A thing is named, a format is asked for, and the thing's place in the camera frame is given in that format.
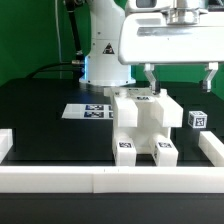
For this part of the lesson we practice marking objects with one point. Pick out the white chair seat part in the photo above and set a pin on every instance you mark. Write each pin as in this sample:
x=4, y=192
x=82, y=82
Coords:
x=143, y=133

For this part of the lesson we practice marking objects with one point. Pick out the white front fence bar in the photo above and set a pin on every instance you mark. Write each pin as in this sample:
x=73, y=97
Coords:
x=59, y=179

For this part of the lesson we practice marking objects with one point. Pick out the white fence bar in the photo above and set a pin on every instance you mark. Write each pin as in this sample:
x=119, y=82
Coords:
x=59, y=179
x=212, y=147
x=6, y=142

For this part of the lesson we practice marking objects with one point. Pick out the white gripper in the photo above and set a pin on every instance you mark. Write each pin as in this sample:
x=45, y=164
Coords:
x=146, y=38

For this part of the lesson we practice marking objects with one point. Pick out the white chair back frame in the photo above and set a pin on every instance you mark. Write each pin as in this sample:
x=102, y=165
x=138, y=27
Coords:
x=165, y=110

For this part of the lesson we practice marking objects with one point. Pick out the white marker base plate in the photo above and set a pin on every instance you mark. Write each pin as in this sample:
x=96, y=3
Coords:
x=88, y=111

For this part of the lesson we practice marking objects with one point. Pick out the white right fence bar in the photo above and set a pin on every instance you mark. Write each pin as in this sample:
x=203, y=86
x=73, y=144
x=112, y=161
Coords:
x=212, y=147

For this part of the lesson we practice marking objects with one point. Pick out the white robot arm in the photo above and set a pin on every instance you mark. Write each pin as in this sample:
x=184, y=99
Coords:
x=102, y=66

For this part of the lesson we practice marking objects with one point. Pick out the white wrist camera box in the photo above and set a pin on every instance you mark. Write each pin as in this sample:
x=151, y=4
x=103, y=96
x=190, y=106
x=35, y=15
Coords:
x=142, y=6

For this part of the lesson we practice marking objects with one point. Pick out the white left fence bar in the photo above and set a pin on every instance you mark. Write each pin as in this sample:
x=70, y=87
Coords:
x=6, y=142

